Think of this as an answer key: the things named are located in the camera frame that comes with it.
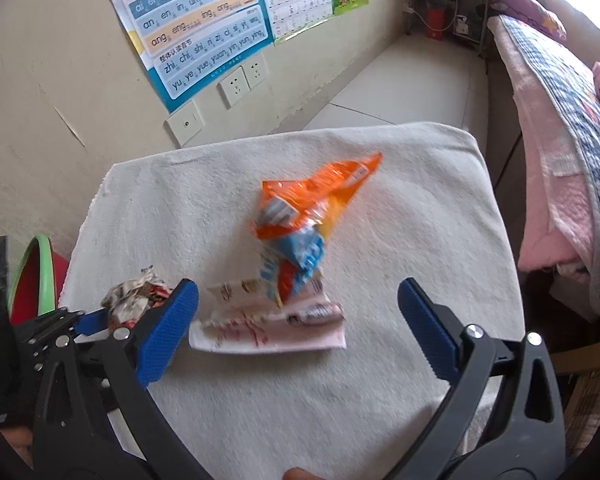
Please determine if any white cloth cover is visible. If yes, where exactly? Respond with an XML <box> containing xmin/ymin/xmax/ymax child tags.
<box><xmin>57</xmin><ymin>121</ymin><xmax>526</xmax><ymax>480</ymax></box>

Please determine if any dark storage shelf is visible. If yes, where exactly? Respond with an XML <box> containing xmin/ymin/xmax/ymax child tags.
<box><xmin>405</xmin><ymin>0</ymin><xmax>496</xmax><ymax>61</ymax></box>

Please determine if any red basin with green rim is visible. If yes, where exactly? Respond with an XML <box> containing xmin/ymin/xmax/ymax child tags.
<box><xmin>7</xmin><ymin>233</ymin><xmax>72</xmax><ymax>328</ymax></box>

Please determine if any wooden chair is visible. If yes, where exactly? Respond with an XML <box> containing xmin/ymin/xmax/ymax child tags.
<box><xmin>550</xmin><ymin>337</ymin><xmax>600</xmax><ymax>458</ymax></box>

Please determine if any plaid quilt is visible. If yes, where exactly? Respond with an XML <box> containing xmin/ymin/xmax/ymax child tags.
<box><xmin>497</xmin><ymin>14</ymin><xmax>600</xmax><ymax>323</ymax></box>

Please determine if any orange snack wrapper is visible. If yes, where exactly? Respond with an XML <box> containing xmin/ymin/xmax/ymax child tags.
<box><xmin>250</xmin><ymin>151</ymin><xmax>383</xmax><ymax>308</ymax></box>

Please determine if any white red-printed wrapper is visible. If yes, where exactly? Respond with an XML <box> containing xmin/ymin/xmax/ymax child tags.
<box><xmin>189</xmin><ymin>267</ymin><xmax>347</xmax><ymax>356</ymax></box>

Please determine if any red item on shelf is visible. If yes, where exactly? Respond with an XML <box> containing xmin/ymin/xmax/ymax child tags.
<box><xmin>425</xmin><ymin>6</ymin><xmax>447</xmax><ymax>39</ymax></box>

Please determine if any white wall socket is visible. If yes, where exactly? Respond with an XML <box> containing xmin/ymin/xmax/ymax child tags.
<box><xmin>241</xmin><ymin>51</ymin><xmax>269</xmax><ymax>92</ymax></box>
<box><xmin>216</xmin><ymin>66</ymin><xmax>252</xmax><ymax>109</ymax></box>

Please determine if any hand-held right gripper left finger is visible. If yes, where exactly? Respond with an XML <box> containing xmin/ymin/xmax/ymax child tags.
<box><xmin>32</xmin><ymin>277</ymin><xmax>201</xmax><ymax>462</ymax></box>

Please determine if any pink blanket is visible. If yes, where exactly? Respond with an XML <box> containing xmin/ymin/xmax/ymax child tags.
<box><xmin>487</xmin><ymin>15</ymin><xmax>600</xmax><ymax>278</ymax></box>

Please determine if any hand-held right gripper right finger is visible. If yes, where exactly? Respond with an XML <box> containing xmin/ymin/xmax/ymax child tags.
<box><xmin>380</xmin><ymin>276</ymin><xmax>567</xmax><ymax>480</ymax></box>

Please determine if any pink floral pillow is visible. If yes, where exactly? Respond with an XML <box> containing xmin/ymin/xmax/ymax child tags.
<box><xmin>490</xmin><ymin>0</ymin><xmax>568</xmax><ymax>43</ymax></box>

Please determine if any blue wall poster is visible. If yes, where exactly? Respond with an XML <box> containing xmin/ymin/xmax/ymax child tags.
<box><xmin>94</xmin><ymin>0</ymin><xmax>276</xmax><ymax>113</ymax></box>

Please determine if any white red wrapper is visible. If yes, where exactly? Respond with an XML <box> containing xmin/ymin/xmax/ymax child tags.
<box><xmin>101</xmin><ymin>266</ymin><xmax>175</xmax><ymax>332</ymax></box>

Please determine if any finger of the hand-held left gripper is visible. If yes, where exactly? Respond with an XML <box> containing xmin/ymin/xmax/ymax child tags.
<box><xmin>14</xmin><ymin>307</ymin><xmax>113</xmax><ymax>362</ymax></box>

